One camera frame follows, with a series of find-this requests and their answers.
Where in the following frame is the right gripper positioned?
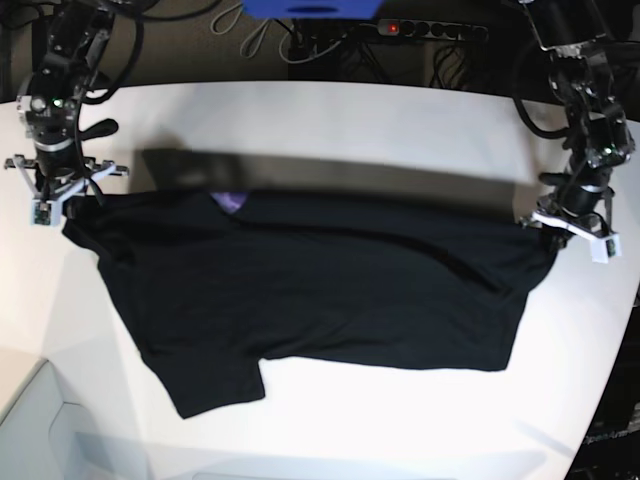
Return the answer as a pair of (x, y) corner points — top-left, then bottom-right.
(4, 155), (130, 220)

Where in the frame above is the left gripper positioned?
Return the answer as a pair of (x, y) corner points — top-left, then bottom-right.
(519, 172), (615, 253)

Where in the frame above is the black t-shirt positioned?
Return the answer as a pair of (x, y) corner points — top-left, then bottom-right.
(63, 148), (558, 419)

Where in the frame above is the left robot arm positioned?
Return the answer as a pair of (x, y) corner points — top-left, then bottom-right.
(512, 1), (635, 264)

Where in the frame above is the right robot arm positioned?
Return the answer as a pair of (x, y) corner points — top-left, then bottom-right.
(4, 1), (145, 226)

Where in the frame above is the grey bin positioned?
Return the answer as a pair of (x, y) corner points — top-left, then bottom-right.
(1, 361), (152, 479)

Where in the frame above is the black power strip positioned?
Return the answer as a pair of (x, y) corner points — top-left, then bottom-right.
(377, 19), (489, 42)

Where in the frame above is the blue box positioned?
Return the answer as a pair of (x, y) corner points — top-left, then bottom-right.
(242, 0), (383, 19)

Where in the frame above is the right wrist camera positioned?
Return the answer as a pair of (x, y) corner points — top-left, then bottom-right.
(30, 199), (62, 227)

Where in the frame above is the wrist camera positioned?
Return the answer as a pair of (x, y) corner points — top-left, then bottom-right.
(590, 233), (622, 264)
(30, 199), (62, 227)

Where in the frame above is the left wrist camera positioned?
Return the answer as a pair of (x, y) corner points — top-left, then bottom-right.
(590, 233), (622, 264)

